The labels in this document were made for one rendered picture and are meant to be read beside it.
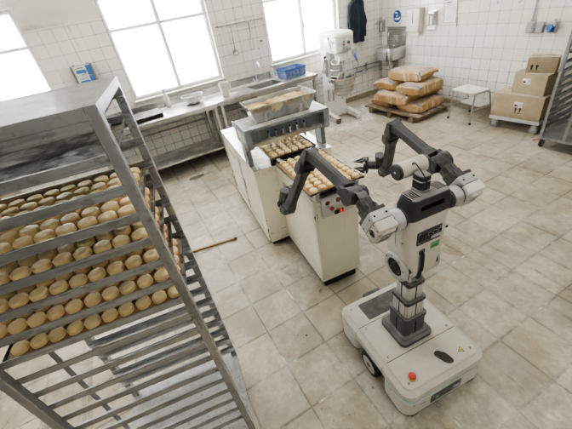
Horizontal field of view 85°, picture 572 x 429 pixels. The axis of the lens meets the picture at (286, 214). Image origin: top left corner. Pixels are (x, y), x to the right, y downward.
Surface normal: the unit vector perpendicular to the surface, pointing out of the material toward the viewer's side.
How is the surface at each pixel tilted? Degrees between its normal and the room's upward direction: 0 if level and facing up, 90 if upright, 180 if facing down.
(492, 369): 0
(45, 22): 90
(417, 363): 0
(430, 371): 0
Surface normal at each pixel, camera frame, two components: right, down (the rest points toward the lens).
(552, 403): -0.16, -0.81
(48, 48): 0.47, 0.44
